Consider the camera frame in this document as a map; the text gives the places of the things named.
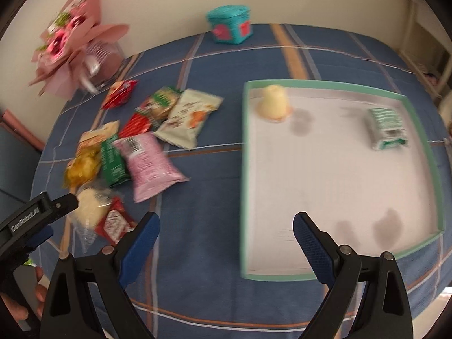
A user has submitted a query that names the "white snack packet orange print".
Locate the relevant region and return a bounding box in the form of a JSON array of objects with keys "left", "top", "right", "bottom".
[{"left": 155, "top": 89, "right": 224, "bottom": 151}]

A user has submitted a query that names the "gold clear snack wrapper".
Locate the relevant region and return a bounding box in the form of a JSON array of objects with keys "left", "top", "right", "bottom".
[{"left": 64, "top": 146, "right": 103, "bottom": 189}]

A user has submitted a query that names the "white furniture frame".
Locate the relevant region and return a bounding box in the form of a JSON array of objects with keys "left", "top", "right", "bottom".
[{"left": 399, "top": 0, "right": 452, "bottom": 103}]

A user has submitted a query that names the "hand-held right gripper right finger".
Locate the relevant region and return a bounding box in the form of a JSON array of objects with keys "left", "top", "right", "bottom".
[{"left": 293, "top": 212, "right": 414, "bottom": 339}]

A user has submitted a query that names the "light green box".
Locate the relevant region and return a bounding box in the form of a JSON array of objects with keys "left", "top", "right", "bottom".
[{"left": 240, "top": 79, "right": 445, "bottom": 282}]

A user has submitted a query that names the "green and white snack packet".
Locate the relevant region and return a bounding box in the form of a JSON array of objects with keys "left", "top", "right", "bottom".
[{"left": 367, "top": 108, "right": 408, "bottom": 151}]

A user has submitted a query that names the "pink paper flower bouquet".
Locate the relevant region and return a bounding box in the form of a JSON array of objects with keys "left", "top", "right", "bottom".
[{"left": 28, "top": 0, "right": 131, "bottom": 101}]

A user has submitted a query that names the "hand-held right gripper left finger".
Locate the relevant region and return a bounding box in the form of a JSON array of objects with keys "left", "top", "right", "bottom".
[{"left": 42, "top": 212, "right": 161, "bottom": 339}]

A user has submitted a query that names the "pink snack packet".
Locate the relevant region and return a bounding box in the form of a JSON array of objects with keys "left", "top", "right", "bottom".
[{"left": 113, "top": 132, "right": 190, "bottom": 203}]

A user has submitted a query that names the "green cartoon snack packet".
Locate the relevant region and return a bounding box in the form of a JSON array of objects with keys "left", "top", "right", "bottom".
[{"left": 136, "top": 86, "right": 182, "bottom": 129}]

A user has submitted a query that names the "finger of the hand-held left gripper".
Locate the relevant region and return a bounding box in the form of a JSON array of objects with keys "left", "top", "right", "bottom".
[
  {"left": 22, "top": 225, "right": 54, "bottom": 255},
  {"left": 46, "top": 194, "right": 79, "bottom": 221}
]

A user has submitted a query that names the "pale yellow pudding cup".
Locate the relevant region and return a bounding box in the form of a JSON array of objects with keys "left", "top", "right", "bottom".
[{"left": 256, "top": 85, "right": 293, "bottom": 123}]

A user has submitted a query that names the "teal gift box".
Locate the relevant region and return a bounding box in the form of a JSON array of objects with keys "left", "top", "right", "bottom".
[{"left": 207, "top": 5, "right": 254, "bottom": 45}]

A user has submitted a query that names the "person's left hand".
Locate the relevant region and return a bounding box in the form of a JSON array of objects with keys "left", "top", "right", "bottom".
[{"left": 0, "top": 266, "right": 48, "bottom": 323}]

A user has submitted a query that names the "dark green snack packet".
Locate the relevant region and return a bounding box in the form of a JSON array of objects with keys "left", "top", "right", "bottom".
[{"left": 100, "top": 134, "right": 132, "bottom": 188}]

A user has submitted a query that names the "red patterned snack packet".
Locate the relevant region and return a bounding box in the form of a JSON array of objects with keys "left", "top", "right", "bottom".
[{"left": 118, "top": 112, "right": 153, "bottom": 138}]

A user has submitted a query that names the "blue plaid tablecloth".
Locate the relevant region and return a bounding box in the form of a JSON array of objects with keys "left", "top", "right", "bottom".
[{"left": 30, "top": 24, "right": 452, "bottom": 339}]

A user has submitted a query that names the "red cartoon snack packet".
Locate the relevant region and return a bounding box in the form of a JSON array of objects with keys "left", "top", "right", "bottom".
[{"left": 102, "top": 79, "right": 138, "bottom": 110}]

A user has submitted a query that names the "square glass vase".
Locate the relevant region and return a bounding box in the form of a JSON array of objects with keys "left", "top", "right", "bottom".
[{"left": 79, "top": 40, "right": 126, "bottom": 94}]

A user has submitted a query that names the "pink furniture panel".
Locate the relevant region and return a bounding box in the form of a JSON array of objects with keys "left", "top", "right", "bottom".
[{"left": 0, "top": 109, "right": 45, "bottom": 151}]

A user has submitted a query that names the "beige cake packet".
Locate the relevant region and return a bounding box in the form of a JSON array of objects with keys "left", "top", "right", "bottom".
[{"left": 78, "top": 121, "right": 121, "bottom": 156}]

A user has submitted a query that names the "yellow bread packet red label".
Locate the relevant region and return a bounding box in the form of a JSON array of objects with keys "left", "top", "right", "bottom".
[{"left": 69, "top": 185, "right": 138, "bottom": 255}]

